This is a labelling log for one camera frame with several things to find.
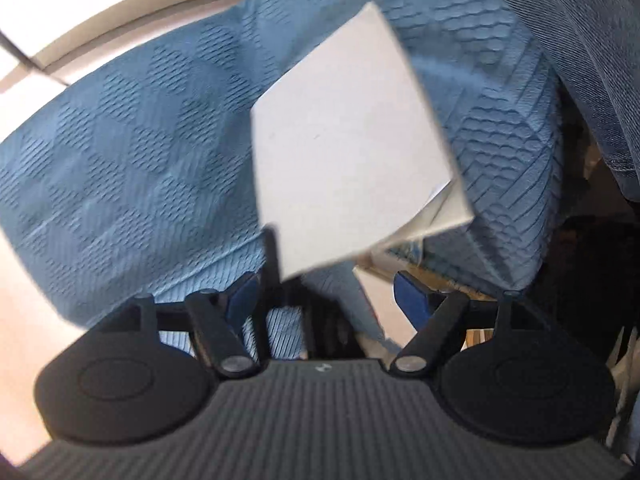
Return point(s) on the white paperback book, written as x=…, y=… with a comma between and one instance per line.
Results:
x=340, y=135

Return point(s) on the blue textured sofa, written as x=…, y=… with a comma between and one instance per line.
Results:
x=125, y=160

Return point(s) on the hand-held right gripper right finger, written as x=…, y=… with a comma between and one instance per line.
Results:
x=407, y=300

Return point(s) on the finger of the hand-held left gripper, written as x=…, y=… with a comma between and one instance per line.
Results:
x=270, y=260
x=325, y=320

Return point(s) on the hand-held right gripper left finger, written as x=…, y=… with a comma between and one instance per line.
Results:
x=242, y=300

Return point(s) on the grey-blue denim cloth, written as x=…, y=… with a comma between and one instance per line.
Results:
x=575, y=35

